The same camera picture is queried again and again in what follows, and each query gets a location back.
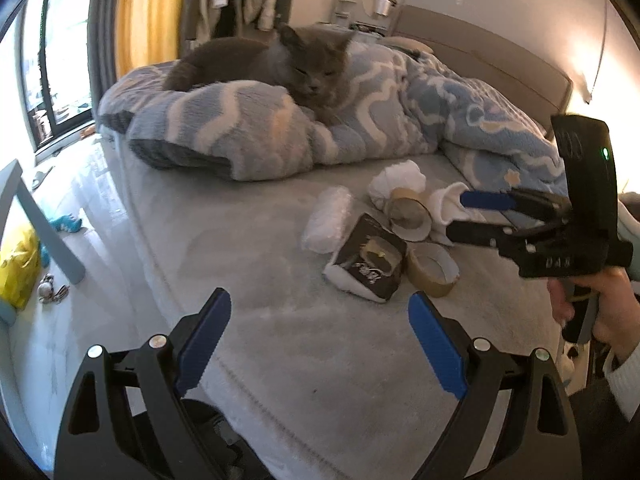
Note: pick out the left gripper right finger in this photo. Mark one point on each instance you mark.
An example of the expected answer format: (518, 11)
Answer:
(538, 438)

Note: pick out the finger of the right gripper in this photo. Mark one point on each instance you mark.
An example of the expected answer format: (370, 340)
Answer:
(483, 234)
(532, 203)

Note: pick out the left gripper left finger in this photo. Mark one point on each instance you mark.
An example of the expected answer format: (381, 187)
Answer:
(124, 417)

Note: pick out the black snack packet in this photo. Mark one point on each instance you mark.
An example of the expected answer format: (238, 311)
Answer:
(369, 262)

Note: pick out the white sock front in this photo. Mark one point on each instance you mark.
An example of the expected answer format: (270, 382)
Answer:
(444, 206)

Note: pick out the white sock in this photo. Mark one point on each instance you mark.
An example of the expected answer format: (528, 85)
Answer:
(402, 175)
(444, 206)

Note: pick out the black trash bin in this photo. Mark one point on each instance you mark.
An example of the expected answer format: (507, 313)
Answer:
(223, 445)

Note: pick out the person's right hand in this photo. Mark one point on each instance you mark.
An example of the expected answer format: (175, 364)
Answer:
(617, 323)

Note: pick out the brown tape roll front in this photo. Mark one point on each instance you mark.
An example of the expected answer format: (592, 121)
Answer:
(431, 269)

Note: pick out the brown tape roll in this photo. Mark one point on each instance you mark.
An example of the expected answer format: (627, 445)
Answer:
(431, 269)
(408, 216)

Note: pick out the brown tape roll rear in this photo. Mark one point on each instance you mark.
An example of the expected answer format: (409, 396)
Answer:
(408, 216)

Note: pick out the white sock rear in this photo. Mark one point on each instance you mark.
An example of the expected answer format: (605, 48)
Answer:
(402, 175)

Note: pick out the white right sleeve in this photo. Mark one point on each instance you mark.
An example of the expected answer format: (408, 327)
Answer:
(623, 378)

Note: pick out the grey bed headboard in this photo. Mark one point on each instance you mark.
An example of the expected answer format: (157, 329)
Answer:
(535, 86)

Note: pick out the keys on floor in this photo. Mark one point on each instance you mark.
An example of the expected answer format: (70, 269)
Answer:
(48, 293)

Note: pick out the blue patterned fleece blanket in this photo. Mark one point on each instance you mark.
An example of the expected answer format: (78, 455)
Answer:
(389, 105)

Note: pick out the white bubble wrap roll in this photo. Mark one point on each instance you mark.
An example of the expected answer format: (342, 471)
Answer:
(327, 222)

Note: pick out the yellow plastic bag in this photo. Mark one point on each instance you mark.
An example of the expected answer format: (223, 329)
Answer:
(20, 266)

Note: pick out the grey bed mattress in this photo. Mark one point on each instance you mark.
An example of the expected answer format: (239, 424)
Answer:
(323, 384)

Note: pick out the teal toy on floor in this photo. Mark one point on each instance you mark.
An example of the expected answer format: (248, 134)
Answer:
(66, 223)

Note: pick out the grey pillow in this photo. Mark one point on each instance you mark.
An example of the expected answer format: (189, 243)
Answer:
(407, 45)

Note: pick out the grey cat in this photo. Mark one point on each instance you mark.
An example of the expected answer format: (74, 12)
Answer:
(308, 61)

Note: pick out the white vanity with mirror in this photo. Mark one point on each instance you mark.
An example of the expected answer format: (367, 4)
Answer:
(371, 17)

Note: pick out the light blue side table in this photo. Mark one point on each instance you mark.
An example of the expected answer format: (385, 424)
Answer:
(52, 247)

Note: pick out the grey curtain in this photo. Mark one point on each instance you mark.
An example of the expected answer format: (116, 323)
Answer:
(101, 49)

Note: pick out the balcony glass door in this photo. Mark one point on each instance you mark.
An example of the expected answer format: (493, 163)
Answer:
(52, 67)

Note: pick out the yellow curtain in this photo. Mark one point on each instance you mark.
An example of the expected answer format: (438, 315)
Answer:
(146, 32)

